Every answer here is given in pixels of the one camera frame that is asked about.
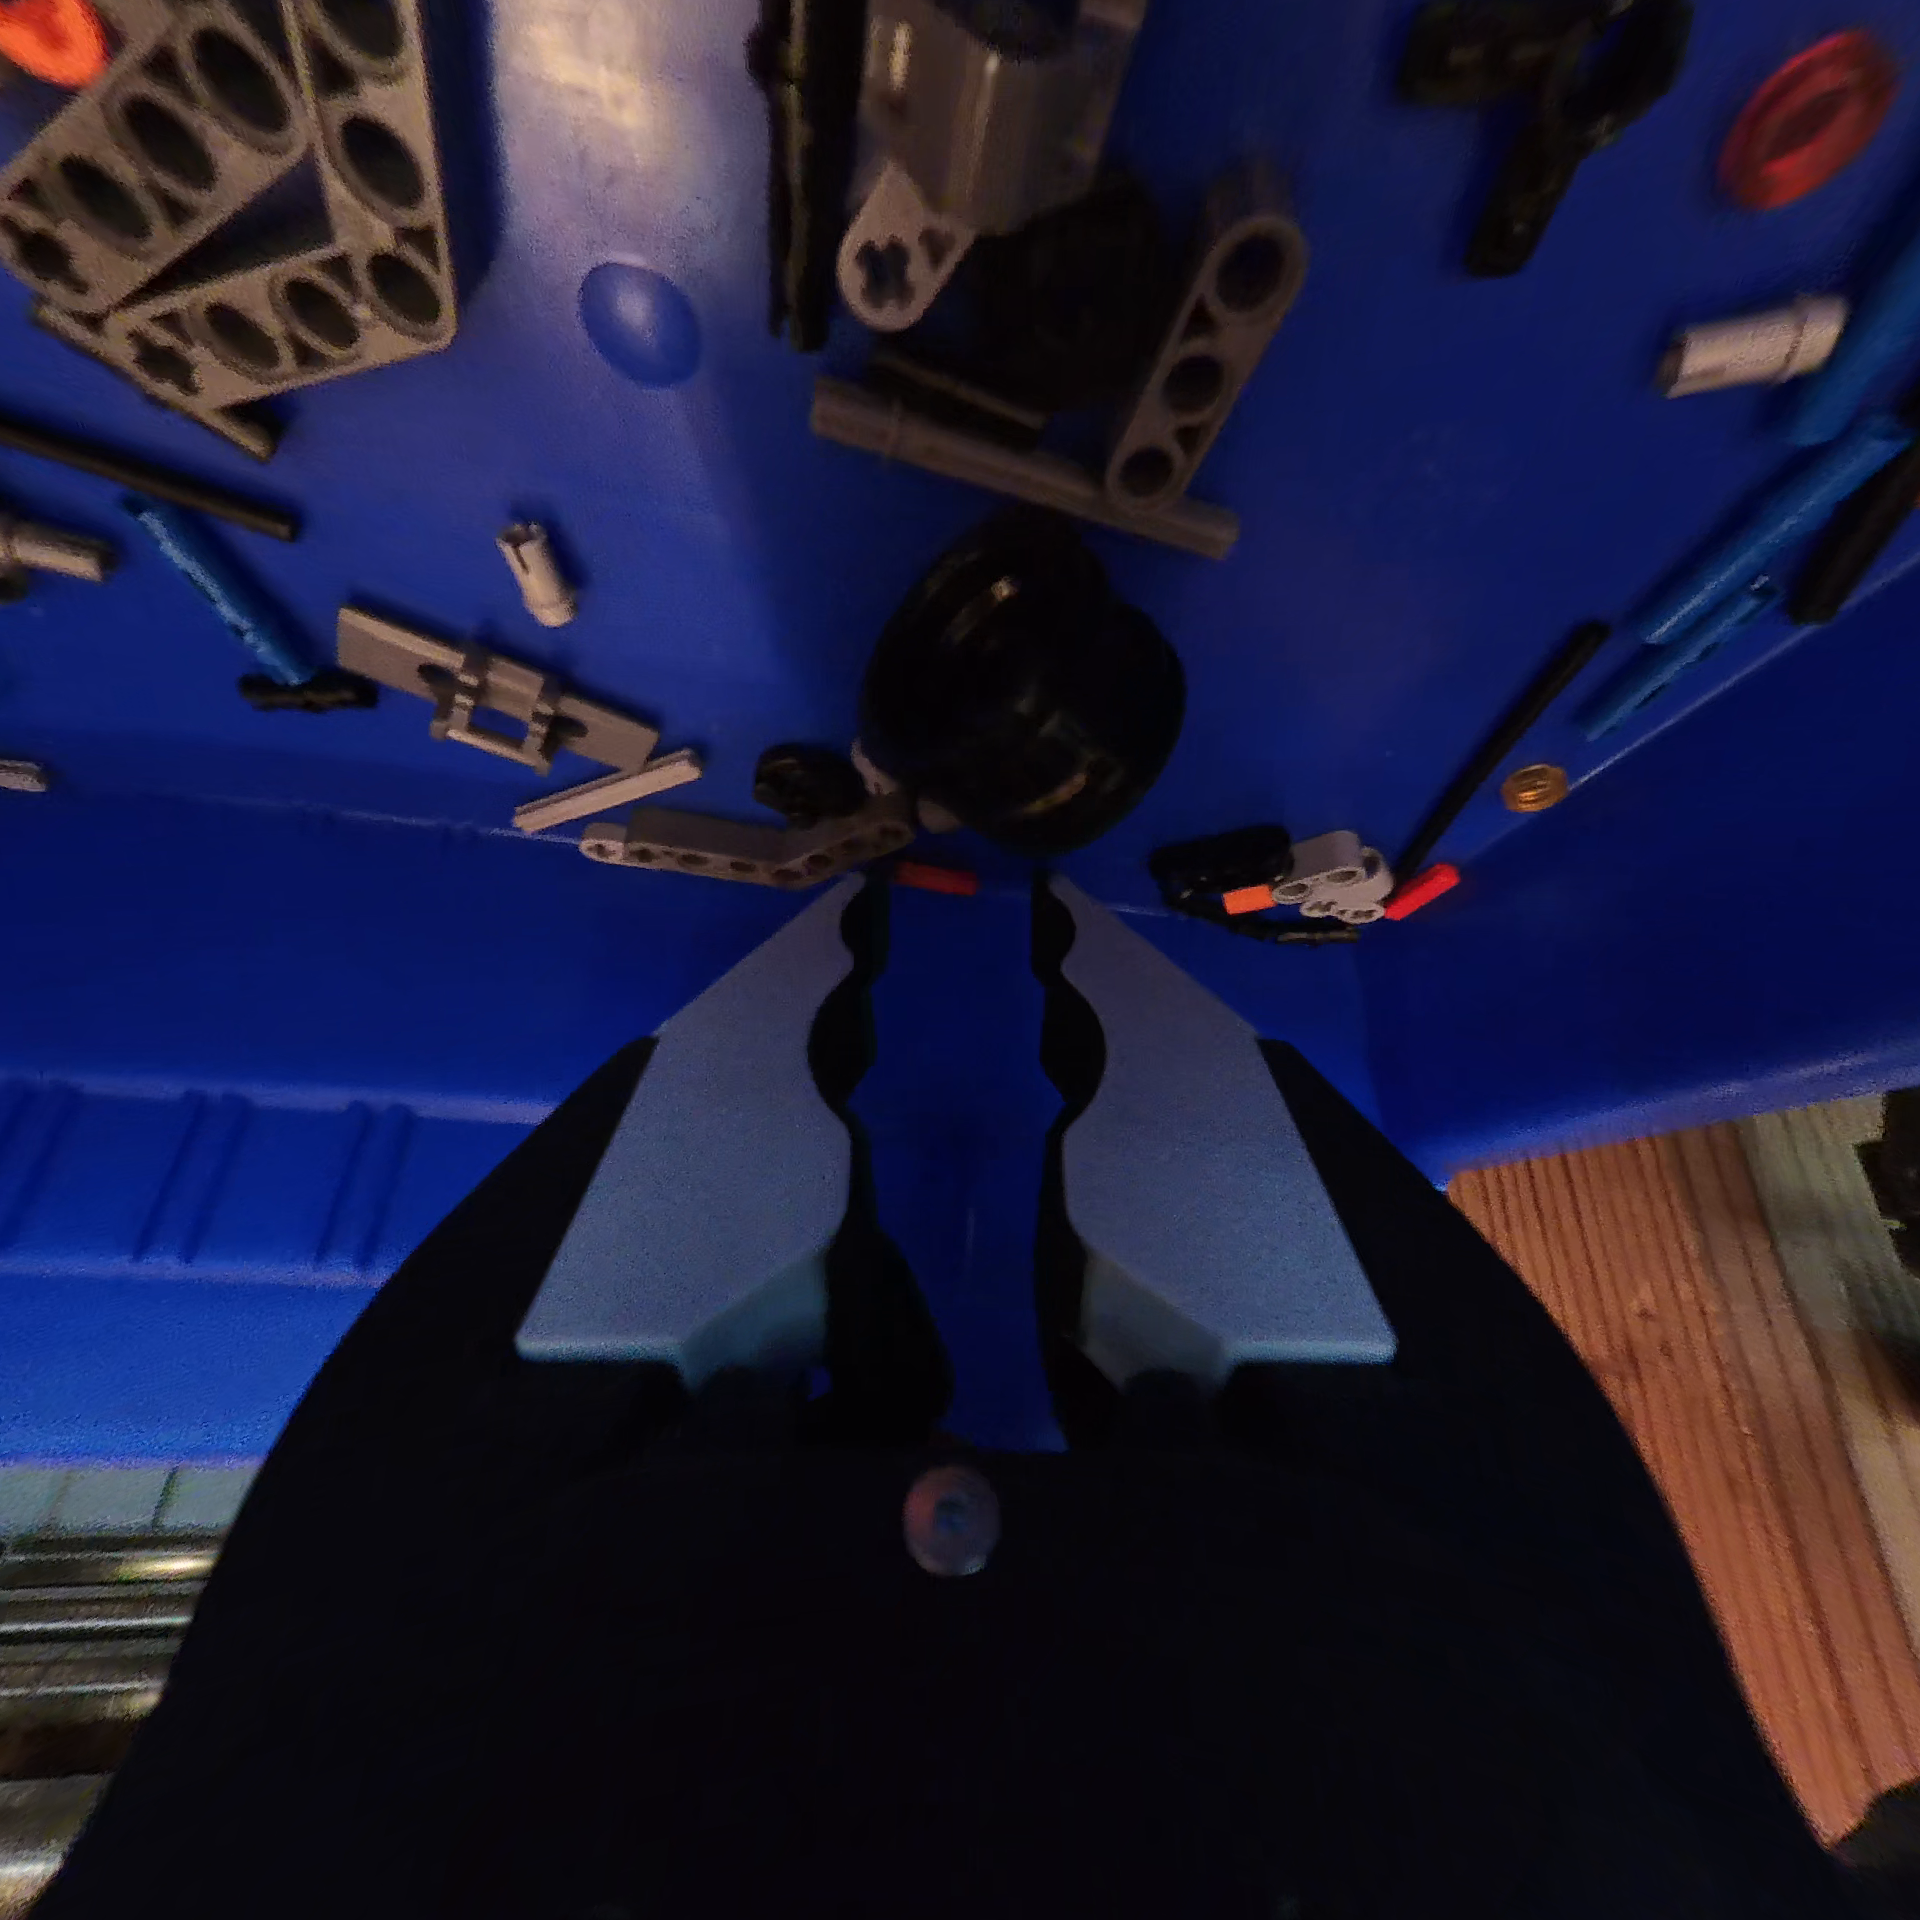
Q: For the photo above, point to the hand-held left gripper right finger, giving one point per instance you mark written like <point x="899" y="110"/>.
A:
<point x="1230" y="1202"/>

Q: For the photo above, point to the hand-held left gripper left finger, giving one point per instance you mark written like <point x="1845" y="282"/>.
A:
<point x="691" y="1202"/>

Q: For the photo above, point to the small red pin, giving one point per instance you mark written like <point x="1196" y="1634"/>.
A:
<point x="1423" y="893"/>
<point x="937" y="879"/>

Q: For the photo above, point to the blue plastic parts bin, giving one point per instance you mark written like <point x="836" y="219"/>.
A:
<point x="301" y="975"/>

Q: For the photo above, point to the grey track link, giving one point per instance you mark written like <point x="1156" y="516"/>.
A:
<point x="389" y="652"/>

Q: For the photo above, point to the dark grey bent beam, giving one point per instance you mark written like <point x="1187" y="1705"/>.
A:
<point x="811" y="857"/>

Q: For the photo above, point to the light grey axle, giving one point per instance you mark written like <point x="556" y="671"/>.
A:
<point x="609" y="793"/>

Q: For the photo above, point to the brass round nut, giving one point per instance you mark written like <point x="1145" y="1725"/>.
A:
<point x="1535" y="788"/>

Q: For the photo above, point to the black thin axle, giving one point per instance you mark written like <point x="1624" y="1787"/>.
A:
<point x="1500" y="751"/>

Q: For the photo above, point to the small black pin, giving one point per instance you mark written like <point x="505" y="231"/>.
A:
<point x="308" y="692"/>

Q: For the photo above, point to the small light grey pin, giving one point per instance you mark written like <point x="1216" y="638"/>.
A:
<point x="541" y="580"/>

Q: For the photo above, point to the dark grey long axle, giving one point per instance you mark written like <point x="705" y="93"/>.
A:
<point x="975" y="451"/>

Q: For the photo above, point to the grey three-hole liftarm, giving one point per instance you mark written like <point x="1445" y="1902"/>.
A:
<point x="1224" y="324"/>

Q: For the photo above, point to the black long axle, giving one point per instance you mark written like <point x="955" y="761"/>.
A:
<point x="150" y="481"/>

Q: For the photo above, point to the black short axle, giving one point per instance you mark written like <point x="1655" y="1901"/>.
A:
<point x="1861" y="534"/>

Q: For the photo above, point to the light grey small liftarm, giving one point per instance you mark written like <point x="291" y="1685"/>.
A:
<point x="937" y="242"/>

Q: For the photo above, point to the small white pin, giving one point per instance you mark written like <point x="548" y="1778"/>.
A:
<point x="1748" y="348"/>

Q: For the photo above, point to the black long pin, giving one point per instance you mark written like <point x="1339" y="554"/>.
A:
<point x="811" y="182"/>

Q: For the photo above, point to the blue transparent paddle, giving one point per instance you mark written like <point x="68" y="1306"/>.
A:
<point x="1869" y="375"/>

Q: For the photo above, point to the black angle connector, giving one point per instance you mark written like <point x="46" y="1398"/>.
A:
<point x="1547" y="135"/>

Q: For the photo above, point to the red transparent round stud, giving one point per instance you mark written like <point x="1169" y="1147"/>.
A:
<point x="1809" y="121"/>

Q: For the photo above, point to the orange rounded piece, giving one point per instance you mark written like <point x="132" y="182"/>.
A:
<point x="44" y="38"/>

